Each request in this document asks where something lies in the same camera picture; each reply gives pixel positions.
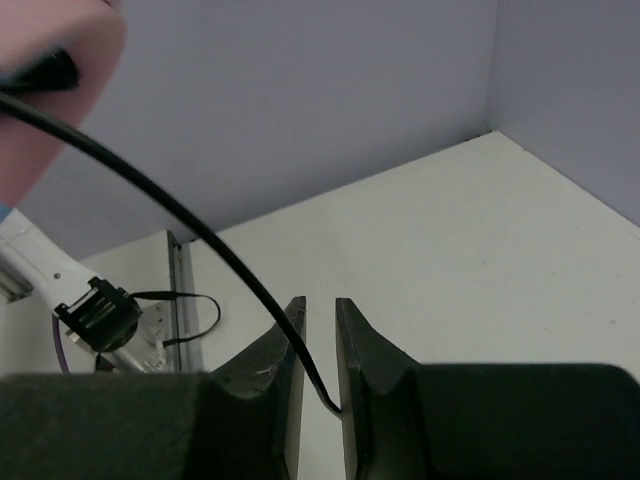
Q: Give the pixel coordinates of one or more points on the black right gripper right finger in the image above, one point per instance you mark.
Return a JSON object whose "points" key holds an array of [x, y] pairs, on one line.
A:
{"points": [[402, 419]]}

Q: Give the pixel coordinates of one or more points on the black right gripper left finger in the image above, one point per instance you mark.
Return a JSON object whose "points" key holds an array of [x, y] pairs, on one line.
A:
{"points": [[240, 421]]}

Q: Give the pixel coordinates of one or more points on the pink blue cat-ear headphones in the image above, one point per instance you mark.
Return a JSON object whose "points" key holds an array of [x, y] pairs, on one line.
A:
{"points": [[58, 57]]}

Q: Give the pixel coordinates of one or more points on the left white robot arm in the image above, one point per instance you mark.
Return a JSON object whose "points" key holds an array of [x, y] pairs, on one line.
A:
{"points": [[63, 283]]}

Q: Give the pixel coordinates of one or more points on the aluminium table edge rail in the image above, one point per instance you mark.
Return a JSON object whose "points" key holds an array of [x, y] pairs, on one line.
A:
{"points": [[187, 357]]}

